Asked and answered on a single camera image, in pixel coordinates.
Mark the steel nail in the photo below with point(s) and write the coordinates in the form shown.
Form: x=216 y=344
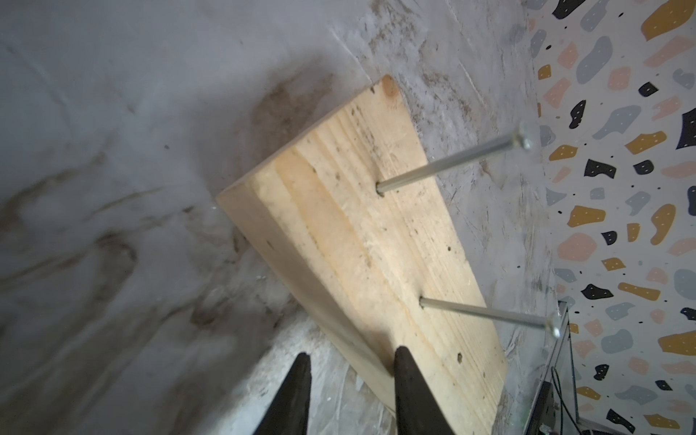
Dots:
x=550 y=324
x=522 y=138

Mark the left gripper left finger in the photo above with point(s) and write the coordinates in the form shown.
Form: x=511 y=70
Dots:
x=288 y=413

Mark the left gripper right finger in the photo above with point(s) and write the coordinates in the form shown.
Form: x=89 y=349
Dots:
x=417 y=411

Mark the wooden block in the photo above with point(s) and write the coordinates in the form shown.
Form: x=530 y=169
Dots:
x=358 y=261

